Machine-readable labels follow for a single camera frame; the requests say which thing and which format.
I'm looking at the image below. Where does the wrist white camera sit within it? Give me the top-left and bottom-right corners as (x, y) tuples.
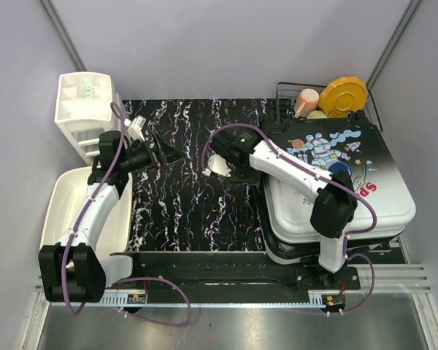
(124, 115), (146, 142)
(202, 154), (231, 177)

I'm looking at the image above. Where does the white plastic basin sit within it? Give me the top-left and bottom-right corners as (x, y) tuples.
(38, 165), (134, 256)

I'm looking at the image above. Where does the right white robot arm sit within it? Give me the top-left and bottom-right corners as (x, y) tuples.
(201, 125), (358, 289)

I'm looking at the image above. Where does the black wire dish rack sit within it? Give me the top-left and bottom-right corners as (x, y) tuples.
(275, 82), (383, 133)

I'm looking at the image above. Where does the green ceramic mug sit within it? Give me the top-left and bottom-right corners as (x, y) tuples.
(307, 110), (329, 120)

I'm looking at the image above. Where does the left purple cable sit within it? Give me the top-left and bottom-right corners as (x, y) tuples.
(61, 101), (193, 327)

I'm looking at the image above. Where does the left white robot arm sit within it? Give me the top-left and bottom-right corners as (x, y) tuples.
(38, 131), (185, 304)

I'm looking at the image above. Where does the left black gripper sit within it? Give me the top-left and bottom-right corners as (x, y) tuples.
(120, 131), (187, 172)

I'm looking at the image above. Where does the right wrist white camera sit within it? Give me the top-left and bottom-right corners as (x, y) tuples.
(202, 154), (231, 177)

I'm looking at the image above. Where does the white drawer organizer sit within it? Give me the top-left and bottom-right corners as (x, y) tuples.
(54, 71), (123, 166)

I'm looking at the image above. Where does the black white space suitcase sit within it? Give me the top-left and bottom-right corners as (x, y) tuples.
(254, 110), (416, 272)

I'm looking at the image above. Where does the pink plastic cup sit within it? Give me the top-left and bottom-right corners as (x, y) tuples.
(294, 88), (320, 119)

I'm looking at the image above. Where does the yellow round plate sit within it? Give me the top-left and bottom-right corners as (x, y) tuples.
(318, 77), (368, 118)

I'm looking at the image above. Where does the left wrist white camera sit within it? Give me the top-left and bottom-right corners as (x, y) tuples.
(124, 115), (146, 142)

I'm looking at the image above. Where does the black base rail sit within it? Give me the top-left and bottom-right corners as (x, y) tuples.
(122, 252), (361, 292)

